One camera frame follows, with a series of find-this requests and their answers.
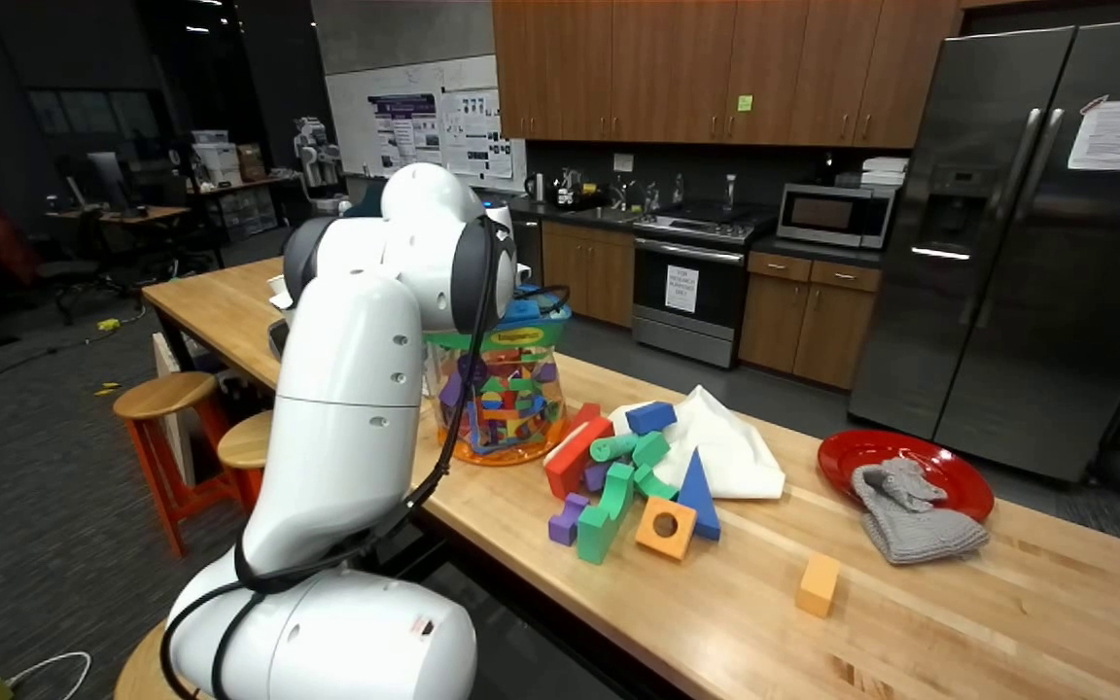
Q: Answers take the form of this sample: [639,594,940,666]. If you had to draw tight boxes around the green wooden block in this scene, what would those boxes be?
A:
[588,428,676,504]

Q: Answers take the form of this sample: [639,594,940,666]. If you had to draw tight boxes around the brown wooden base cabinet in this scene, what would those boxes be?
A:
[737,244,887,392]
[538,217,642,330]

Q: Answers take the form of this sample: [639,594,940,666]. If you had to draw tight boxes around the silver microwave oven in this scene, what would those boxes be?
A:
[773,181,904,252]

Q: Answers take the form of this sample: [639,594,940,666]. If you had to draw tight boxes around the small orange cube block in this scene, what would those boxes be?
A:
[794,549,843,620]

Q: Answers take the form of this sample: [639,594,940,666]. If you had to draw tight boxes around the blue rectangular foam block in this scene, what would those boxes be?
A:
[623,399,682,437]

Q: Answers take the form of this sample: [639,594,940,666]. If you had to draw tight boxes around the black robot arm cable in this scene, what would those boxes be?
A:
[155,211,516,700]

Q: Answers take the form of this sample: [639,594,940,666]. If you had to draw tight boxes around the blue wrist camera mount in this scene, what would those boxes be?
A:
[501,284,575,326]

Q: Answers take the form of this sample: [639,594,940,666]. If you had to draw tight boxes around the round wooden stool seat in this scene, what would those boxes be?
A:
[111,621,216,700]

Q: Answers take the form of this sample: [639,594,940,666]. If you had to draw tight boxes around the white folded towels stack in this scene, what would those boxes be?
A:
[859,154,912,191]

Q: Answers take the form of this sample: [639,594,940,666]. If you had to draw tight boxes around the grey folded cloth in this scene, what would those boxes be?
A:
[847,452,993,568]

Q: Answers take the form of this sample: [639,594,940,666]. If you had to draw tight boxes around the blue triangle foam block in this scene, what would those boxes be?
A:
[671,446,724,541]

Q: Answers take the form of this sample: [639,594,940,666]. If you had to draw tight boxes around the wooden stool with red legs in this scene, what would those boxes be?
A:
[216,409,275,513]
[111,371,239,559]

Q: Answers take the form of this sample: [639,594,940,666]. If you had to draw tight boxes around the purple wooden block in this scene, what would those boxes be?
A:
[546,489,595,549]

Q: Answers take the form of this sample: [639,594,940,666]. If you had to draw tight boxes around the white floor cable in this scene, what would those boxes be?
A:
[0,649,98,700]

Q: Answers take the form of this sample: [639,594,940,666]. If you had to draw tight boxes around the whiteboard with posters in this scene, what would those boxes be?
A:
[322,52,532,191]

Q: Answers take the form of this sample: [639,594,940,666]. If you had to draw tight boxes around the clear bin of toys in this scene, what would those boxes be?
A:
[428,301,575,467]

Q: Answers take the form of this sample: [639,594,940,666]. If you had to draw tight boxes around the orange block with round hole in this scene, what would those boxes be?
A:
[629,493,700,563]

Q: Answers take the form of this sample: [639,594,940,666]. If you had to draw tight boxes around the stainless steel refrigerator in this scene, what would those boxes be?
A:
[843,11,1120,485]

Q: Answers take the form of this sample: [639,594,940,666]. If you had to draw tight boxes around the brown wooden wall cabinets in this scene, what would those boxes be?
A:
[490,0,965,150]

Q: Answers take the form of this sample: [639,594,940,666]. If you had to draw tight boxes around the stainless steel oven range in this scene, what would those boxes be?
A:
[629,211,772,371]

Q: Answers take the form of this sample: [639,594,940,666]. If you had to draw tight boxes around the red plate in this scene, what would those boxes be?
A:
[812,424,999,522]

